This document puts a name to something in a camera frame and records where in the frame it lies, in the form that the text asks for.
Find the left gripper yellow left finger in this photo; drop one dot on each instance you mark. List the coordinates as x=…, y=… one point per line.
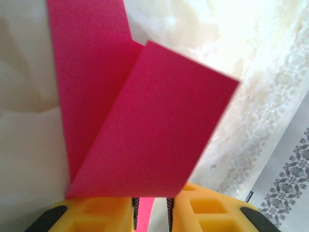
x=96, y=217

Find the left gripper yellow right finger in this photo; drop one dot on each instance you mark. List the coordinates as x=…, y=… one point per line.
x=212, y=212

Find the pink paper sheet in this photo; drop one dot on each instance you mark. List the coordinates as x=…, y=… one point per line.
x=149, y=120

